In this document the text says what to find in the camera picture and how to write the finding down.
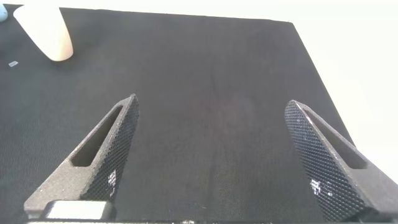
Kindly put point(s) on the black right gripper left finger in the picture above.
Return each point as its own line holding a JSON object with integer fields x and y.
{"x": 99, "y": 161}

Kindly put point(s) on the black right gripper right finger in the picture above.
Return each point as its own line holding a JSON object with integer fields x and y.
{"x": 329, "y": 168}

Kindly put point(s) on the beige plastic cup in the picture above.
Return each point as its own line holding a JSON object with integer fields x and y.
{"x": 46, "y": 31}

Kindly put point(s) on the small grey cube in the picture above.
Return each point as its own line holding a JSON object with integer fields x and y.
{"x": 13, "y": 63}

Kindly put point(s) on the blue plastic cup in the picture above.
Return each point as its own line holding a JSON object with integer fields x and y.
{"x": 2, "y": 14}

